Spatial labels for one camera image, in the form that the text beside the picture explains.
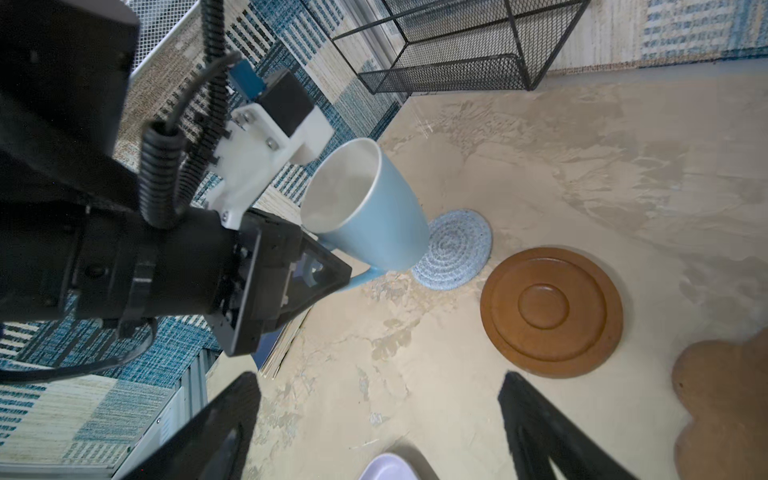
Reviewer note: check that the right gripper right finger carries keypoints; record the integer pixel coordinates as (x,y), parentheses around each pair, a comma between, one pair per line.
(540,438)

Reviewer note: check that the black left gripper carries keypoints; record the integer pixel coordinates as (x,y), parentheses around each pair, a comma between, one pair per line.
(273,275)

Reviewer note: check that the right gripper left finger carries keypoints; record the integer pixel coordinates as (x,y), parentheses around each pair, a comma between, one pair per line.
(214,444)

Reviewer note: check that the light blue mug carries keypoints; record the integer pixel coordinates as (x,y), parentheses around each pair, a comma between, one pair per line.
(359,203)

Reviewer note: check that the brown wooden coaster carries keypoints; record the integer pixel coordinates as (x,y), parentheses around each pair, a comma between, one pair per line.
(552,312)

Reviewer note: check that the blue woven round coaster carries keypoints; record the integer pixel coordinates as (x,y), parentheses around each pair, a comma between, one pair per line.
(460,243)

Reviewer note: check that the brown paw shaped coaster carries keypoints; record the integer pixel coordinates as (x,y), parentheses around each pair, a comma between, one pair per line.
(723,386)

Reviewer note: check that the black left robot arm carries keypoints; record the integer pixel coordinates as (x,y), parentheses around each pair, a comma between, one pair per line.
(84,236)

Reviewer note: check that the dark blue book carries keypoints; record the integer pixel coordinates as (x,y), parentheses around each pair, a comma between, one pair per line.
(274,346)

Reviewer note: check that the lilac plastic tray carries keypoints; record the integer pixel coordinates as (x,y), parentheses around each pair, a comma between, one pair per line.
(389,466)

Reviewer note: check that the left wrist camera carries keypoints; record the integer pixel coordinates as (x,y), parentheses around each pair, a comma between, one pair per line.
(278,124)

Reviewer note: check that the black wire mesh shelf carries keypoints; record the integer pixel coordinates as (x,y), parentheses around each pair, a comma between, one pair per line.
(435,46)

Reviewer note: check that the white wire mesh basket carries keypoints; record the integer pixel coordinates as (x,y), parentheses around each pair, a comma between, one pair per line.
(158,19)

